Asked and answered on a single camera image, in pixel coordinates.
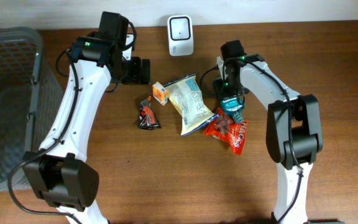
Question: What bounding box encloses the black red snack packet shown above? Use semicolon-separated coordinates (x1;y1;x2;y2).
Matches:
139;95;161;130

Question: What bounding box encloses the blue drink bottle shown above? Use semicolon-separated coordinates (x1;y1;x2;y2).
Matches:
221;96;245;123

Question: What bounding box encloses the grey plastic mesh basket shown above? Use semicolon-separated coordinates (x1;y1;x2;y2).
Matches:
0;27;63;192

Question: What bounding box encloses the cream blue chips bag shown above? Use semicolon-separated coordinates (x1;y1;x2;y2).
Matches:
163;73;218;136

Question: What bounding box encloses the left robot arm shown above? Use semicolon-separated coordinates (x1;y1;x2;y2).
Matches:
16;11;150;223

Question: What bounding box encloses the small orange box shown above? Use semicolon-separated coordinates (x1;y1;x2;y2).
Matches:
152;82;168;106

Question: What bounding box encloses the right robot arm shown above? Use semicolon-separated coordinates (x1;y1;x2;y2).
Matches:
213;40;323;223

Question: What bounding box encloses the white barcode scanner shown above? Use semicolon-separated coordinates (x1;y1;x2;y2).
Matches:
167;15;194;57

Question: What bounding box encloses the red snack bag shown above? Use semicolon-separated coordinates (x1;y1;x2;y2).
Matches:
204;108;249;156

